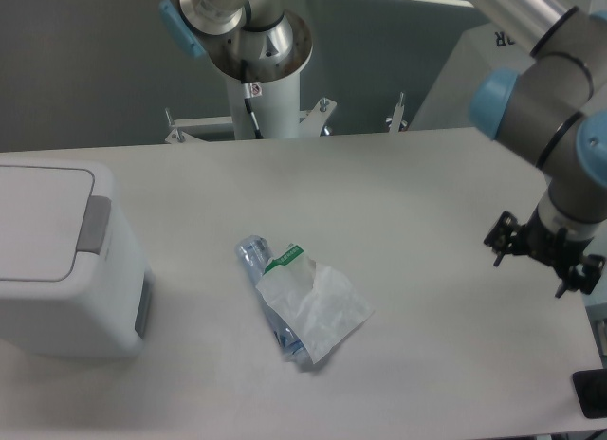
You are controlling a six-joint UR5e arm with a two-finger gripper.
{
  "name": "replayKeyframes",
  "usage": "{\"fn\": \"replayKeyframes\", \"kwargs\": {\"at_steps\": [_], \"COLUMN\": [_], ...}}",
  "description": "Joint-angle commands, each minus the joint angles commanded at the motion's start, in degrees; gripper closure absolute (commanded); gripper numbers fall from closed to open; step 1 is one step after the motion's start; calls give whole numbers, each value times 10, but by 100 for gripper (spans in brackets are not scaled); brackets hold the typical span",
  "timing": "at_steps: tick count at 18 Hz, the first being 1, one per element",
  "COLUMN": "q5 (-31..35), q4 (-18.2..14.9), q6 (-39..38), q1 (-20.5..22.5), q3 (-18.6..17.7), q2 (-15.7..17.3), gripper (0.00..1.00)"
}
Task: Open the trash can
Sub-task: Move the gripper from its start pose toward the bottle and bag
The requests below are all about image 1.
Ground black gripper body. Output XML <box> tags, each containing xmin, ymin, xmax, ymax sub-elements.
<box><xmin>509</xmin><ymin>213</ymin><xmax>588</xmax><ymax>279</ymax></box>

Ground white torn plastic bag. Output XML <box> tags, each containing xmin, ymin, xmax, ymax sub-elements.
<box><xmin>256</xmin><ymin>244</ymin><xmax>374</xmax><ymax>365</ymax></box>

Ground white metal base frame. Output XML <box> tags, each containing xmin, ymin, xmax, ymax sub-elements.
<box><xmin>163</xmin><ymin>92</ymin><xmax>409</xmax><ymax>145</ymax></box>

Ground black device at table edge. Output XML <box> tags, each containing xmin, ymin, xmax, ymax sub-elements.
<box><xmin>572</xmin><ymin>369</ymin><xmax>606</xmax><ymax>419</ymax></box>

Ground clear crushed plastic bottle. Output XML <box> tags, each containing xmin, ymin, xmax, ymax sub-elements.
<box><xmin>235</xmin><ymin>235</ymin><xmax>312</xmax><ymax>369</ymax></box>

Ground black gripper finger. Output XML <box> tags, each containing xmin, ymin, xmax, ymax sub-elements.
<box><xmin>484</xmin><ymin>211</ymin><xmax>521</xmax><ymax>266</ymax></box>
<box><xmin>555</xmin><ymin>254</ymin><xmax>605</xmax><ymax>298</ymax></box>

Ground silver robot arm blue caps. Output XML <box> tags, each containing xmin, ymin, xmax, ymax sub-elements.
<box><xmin>468</xmin><ymin>0</ymin><xmax>606</xmax><ymax>294</ymax></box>

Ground white cabinet with lettering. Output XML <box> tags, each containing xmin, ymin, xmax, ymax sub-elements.
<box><xmin>410</xmin><ymin>23</ymin><xmax>533</xmax><ymax>131</ymax></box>

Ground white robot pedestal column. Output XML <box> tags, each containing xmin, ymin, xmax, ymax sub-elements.
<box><xmin>210</xmin><ymin>9</ymin><xmax>313</xmax><ymax>109</ymax></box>

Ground white plastic trash can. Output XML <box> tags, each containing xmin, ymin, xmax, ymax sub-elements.
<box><xmin>1</xmin><ymin>156</ymin><xmax>152</xmax><ymax>358</ymax></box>

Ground silver second robot arm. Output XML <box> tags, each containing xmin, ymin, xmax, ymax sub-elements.
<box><xmin>158</xmin><ymin>0</ymin><xmax>295</xmax><ymax>70</ymax></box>

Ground black cable on pedestal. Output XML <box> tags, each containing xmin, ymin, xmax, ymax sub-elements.
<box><xmin>239</xmin><ymin>60</ymin><xmax>264</xmax><ymax>140</ymax></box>

